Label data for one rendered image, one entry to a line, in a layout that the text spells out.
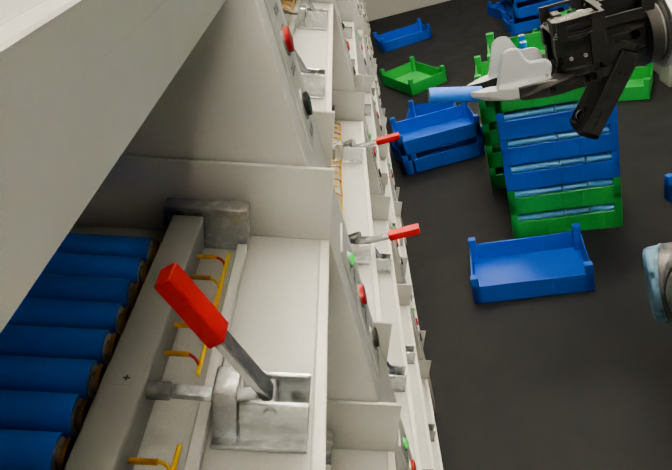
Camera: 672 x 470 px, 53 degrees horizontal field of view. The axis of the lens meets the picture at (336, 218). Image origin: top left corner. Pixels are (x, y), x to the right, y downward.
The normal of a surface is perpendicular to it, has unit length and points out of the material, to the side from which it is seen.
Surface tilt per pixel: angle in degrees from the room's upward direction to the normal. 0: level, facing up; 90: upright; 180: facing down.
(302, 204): 90
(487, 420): 0
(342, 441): 90
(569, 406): 0
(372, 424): 90
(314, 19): 90
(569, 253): 0
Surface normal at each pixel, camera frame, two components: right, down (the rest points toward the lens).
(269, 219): 0.00, 0.50
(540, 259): -0.25, -0.84
